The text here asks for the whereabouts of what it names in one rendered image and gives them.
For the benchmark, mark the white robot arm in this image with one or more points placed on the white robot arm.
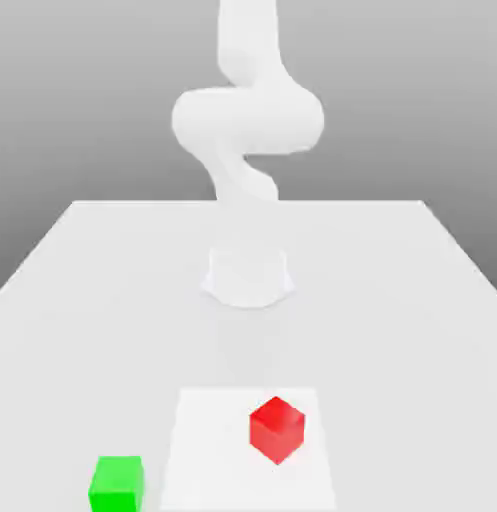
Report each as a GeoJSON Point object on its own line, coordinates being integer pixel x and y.
{"type": "Point", "coordinates": [248, 120]}

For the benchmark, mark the small red cube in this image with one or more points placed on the small red cube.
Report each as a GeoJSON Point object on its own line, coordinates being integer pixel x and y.
{"type": "Point", "coordinates": [276, 432]}

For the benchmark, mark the small green cube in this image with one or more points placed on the small green cube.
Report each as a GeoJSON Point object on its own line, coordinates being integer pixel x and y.
{"type": "Point", "coordinates": [116, 484]}

